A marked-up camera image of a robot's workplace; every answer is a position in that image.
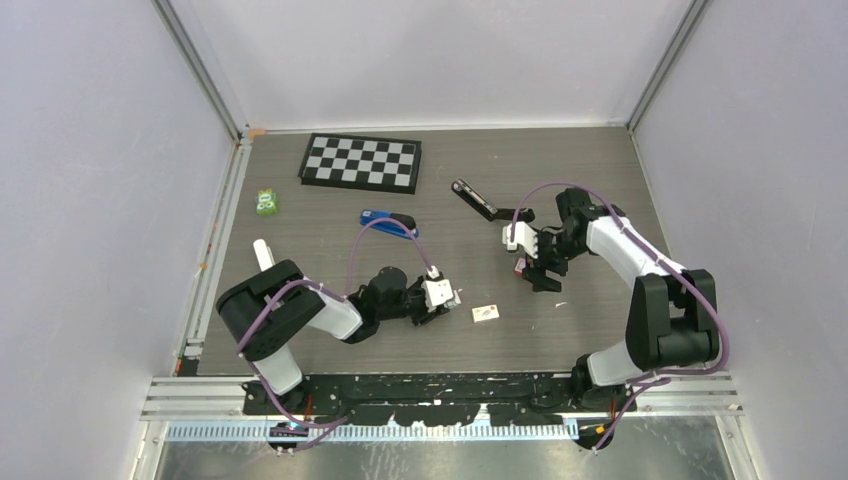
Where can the blue stapler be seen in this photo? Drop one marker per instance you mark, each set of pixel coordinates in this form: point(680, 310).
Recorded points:
point(396, 224)

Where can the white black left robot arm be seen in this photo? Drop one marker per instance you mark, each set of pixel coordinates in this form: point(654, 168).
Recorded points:
point(264, 312)

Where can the black white chessboard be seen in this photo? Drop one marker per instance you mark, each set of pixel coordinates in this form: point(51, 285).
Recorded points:
point(361, 163)

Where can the slotted cable duct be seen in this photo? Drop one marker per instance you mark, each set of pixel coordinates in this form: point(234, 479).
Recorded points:
point(270, 431)

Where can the white staple box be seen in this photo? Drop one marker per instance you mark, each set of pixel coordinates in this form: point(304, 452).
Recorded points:
point(485, 313)

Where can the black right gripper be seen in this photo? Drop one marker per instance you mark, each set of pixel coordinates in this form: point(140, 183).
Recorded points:
point(537, 276)

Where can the black stapler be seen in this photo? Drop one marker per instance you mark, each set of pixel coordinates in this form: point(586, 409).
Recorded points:
point(483, 207)

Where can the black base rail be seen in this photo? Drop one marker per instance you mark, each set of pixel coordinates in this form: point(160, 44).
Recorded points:
point(438, 399)

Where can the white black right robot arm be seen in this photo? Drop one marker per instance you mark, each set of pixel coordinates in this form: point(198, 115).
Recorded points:
point(672, 325)

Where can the red staple box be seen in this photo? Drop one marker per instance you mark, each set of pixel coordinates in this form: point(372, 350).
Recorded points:
point(520, 266)

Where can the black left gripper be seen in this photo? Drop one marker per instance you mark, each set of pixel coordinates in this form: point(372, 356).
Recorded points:
point(425, 314)

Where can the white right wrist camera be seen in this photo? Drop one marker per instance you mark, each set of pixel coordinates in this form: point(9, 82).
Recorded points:
point(521, 236)

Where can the green toy block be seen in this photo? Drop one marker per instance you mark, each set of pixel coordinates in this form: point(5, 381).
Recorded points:
point(266, 202)

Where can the white stapler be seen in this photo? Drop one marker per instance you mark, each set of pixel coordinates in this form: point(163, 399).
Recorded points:
point(264, 255)

